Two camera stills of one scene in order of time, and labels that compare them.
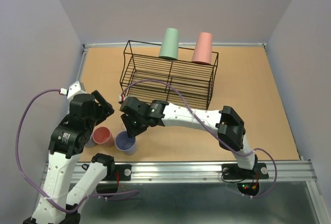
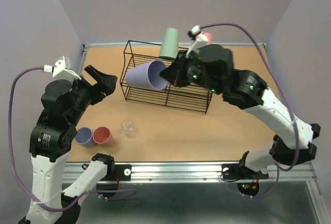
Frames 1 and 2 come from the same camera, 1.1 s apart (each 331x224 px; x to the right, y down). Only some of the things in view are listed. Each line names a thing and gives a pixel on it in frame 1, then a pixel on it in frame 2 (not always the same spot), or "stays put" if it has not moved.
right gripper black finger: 128,124 to 170,74
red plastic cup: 103,136 stays put
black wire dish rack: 146,75 stays put
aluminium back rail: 140,45 stays put
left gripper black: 107,108 to 107,82
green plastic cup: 169,44 stays put
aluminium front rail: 204,172 stays put
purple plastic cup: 123,143 to 147,75
